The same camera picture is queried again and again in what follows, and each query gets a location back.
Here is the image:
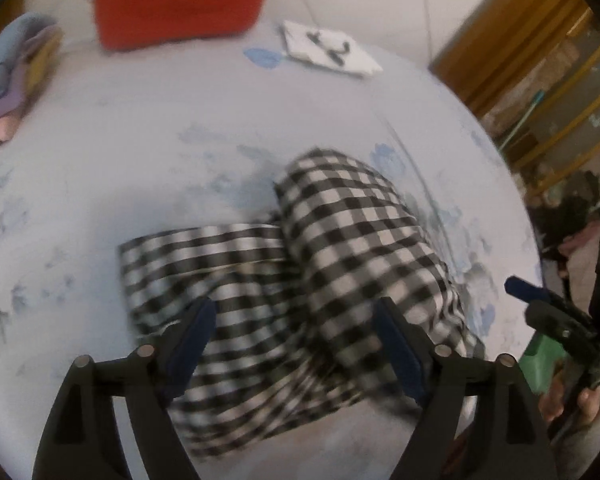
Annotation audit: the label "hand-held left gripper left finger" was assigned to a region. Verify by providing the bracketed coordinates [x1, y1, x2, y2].
[31, 297, 217, 480]

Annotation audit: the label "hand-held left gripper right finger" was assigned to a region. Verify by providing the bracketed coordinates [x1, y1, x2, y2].
[373, 296, 558, 480]

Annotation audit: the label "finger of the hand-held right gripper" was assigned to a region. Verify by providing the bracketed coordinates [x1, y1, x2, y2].
[504, 276, 571, 321]
[524, 301, 600, 356]

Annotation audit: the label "black white checked garment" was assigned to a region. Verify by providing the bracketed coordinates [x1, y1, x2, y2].
[117, 147, 486, 461]

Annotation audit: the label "person's right forearm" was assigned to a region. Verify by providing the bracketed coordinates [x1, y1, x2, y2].
[550, 417, 600, 480]

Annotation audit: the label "pile of folded clothes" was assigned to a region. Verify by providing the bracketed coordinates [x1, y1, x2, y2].
[0, 12, 56, 111]

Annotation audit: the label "person's right hand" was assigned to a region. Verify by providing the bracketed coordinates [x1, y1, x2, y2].
[539, 372, 600, 428]

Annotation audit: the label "green object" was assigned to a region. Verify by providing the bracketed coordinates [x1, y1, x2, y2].
[527, 334, 568, 395]

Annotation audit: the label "dark cloth pile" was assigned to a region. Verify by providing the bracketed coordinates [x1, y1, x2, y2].
[530, 170, 600, 261]

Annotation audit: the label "wooden framed glass door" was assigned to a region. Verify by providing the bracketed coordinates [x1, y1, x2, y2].
[430, 0, 600, 171]

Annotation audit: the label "white paper sheets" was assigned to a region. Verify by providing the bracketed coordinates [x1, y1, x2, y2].
[281, 20, 384, 77]

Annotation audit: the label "stack of folded pastel cloths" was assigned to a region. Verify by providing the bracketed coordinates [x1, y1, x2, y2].
[0, 27, 61, 131]

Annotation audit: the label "yellow folded cloth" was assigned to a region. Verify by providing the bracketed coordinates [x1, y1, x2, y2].
[25, 35, 66, 96]

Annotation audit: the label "red hard carry case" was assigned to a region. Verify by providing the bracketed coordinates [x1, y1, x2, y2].
[92, 0, 273, 52]

